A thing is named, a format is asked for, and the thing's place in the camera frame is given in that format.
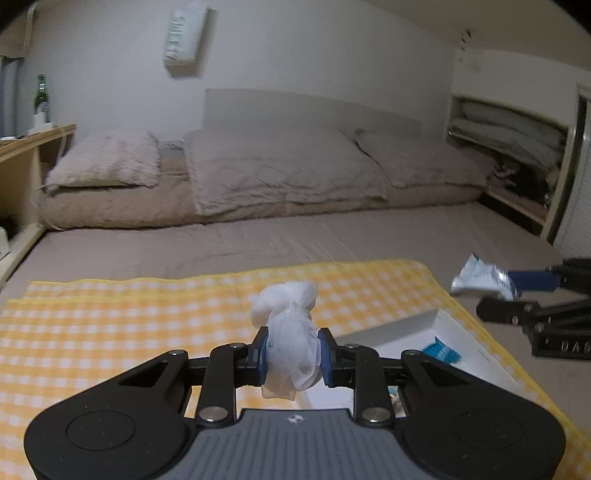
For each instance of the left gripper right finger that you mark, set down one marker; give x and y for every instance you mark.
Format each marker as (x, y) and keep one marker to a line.
(358, 368)

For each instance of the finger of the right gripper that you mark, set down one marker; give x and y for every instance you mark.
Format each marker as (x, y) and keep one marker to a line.
(494, 310)
(544, 280)

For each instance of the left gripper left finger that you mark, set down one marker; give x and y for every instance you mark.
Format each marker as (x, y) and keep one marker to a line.
(228, 368)

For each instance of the grey white sachet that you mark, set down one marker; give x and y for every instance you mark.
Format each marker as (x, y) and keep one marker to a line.
(479, 278)

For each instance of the white mesh pouch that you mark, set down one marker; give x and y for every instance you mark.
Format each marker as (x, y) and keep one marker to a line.
(293, 350)

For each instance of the blue sachet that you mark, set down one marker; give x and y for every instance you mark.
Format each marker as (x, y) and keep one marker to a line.
(440, 351)

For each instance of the bag with teal bead cord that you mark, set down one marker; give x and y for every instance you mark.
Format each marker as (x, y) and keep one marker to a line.
(396, 400)

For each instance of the white louvered closet door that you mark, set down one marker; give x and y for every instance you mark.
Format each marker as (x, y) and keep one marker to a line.
(573, 235)

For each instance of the grey bed sheet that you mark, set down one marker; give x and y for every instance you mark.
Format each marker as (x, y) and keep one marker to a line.
(441, 238)

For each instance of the closet shelf with bedding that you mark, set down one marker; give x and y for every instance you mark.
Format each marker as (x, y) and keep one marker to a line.
(527, 158)

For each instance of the right grey quilted pillow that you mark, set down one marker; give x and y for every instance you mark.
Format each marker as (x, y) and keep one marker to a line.
(409, 162)

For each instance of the beige folded quilt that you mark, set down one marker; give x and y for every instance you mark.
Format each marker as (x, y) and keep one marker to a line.
(170, 203)

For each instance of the yellow checkered cloth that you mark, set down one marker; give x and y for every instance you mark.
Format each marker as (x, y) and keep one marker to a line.
(59, 338)

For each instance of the large grey quilted pillow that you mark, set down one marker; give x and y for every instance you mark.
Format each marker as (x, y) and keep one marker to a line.
(231, 168)

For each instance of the fluffy beige pillow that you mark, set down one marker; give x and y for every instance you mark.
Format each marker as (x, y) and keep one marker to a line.
(117, 158)

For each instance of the wooden shelf unit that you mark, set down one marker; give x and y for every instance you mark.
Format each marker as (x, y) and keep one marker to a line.
(24, 164)

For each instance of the green glass bottle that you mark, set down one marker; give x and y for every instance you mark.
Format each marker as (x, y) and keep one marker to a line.
(41, 101)

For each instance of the white hanging bag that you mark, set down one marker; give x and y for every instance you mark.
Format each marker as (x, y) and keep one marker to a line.
(184, 32)

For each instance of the grey curtain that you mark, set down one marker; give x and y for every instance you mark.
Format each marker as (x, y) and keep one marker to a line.
(9, 91)

